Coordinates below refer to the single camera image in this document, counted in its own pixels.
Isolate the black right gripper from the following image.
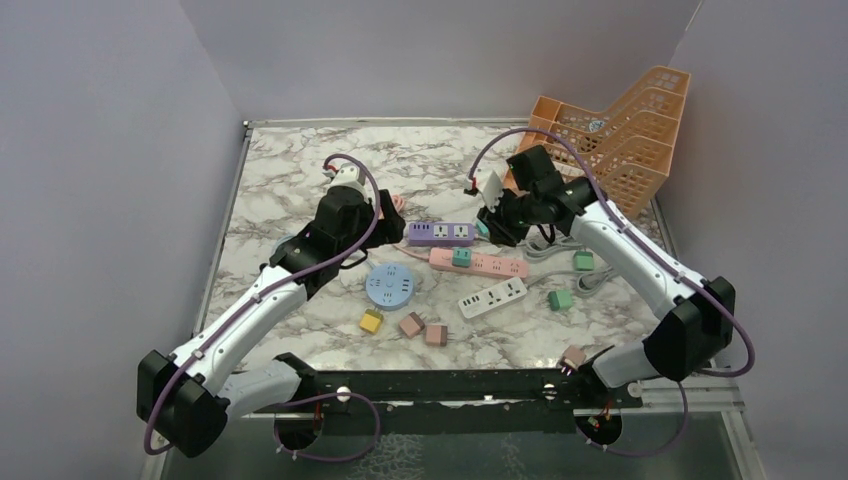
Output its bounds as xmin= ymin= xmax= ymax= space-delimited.
xmin=477 ymin=185 xmax=539 ymax=247

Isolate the dark teal plug adapter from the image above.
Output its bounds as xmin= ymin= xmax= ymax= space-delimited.
xmin=451 ymin=247 xmax=472 ymax=268

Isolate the green plug adapter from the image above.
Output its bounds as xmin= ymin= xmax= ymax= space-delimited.
xmin=572 ymin=250 xmax=595 ymax=272
xmin=547 ymin=289 xmax=574 ymax=311

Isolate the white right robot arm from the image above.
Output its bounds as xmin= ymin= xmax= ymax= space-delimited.
xmin=478 ymin=146 xmax=735 ymax=407

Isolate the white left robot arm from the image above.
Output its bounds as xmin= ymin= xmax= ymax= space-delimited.
xmin=136 ymin=186 xmax=405 ymax=458

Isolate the yellow plug adapter front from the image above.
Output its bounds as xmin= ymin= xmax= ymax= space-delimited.
xmin=359 ymin=309 xmax=384 ymax=335

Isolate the pink plug adapter at edge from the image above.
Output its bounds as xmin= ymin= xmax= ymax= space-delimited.
xmin=557 ymin=345 xmax=587 ymax=376

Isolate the purple power strip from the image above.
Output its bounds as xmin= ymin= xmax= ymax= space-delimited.
xmin=407 ymin=222 xmax=476 ymax=248

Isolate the round blue power socket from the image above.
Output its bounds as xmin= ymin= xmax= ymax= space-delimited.
xmin=365 ymin=263 xmax=416 ymax=311

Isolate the pink power strip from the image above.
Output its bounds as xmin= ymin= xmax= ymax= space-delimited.
xmin=428 ymin=248 xmax=529 ymax=279

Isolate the white power strip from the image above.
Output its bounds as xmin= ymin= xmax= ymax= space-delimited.
xmin=457 ymin=277 xmax=528 ymax=320

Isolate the orange plastic file rack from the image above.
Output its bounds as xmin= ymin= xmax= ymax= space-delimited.
xmin=528 ymin=66 xmax=691 ymax=220

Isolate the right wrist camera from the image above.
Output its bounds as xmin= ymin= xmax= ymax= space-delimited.
xmin=480 ymin=170 xmax=505 ymax=213

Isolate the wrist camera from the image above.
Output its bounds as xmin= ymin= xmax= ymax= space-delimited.
xmin=480 ymin=170 xmax=505 ymax=213
xmin=330 ymin=163 xmax=367 ymax=198

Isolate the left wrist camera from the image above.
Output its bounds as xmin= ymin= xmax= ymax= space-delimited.
xmin=330 ymin=163 xmax=367 ymax=198

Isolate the grey cable of white strip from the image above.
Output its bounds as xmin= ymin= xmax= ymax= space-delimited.
xmin=526 ymin=264 xmax=621 ymax=297

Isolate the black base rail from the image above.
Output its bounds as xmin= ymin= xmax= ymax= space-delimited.
xmin=251 ymin=352 xmax=644 ymax=439

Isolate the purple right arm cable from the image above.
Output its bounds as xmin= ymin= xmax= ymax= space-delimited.
xmin=466 ymin=127 xmax=757 ymax=460

